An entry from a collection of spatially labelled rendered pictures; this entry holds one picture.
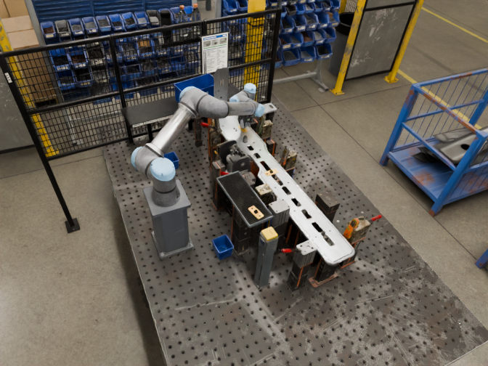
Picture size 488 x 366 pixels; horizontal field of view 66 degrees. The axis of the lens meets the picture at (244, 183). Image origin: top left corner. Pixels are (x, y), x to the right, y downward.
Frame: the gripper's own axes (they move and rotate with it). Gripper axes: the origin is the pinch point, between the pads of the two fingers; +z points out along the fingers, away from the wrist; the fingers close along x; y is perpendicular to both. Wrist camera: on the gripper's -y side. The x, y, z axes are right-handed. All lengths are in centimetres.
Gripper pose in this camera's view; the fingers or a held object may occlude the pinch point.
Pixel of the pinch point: (242, 125)
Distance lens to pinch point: 265.3
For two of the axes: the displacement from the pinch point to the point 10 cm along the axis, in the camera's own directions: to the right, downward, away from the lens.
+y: 4.7, 7.1, -5.2
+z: -1.1, 6.3, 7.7
